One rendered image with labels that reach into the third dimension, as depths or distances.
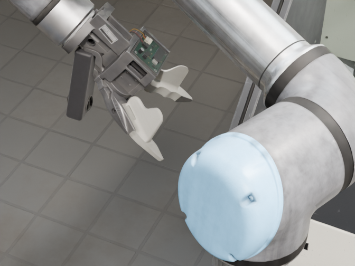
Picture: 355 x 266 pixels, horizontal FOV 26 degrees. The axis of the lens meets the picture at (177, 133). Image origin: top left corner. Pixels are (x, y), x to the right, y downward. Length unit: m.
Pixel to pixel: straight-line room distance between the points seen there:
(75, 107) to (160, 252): 1.58
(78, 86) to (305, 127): 0.41
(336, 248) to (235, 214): 1.02
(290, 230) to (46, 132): 2.37
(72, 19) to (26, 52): 2.50
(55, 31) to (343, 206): 0.82
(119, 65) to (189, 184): 0.30
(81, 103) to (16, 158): 1.92
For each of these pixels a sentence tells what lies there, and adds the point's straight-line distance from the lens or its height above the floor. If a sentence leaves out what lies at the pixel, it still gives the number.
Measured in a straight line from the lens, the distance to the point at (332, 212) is 1.66.
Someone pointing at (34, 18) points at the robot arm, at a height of 1.48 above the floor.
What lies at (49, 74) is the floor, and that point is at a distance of 3.37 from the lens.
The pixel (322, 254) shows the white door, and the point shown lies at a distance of 1.77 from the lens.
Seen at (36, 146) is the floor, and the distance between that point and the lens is 3.04.
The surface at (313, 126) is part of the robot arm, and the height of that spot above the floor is 1.54.
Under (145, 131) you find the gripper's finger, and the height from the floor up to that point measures 1.36.
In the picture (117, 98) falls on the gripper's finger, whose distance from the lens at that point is 1.04.
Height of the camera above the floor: 2.05
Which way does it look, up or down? 42 degrees down
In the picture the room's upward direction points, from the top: straight up
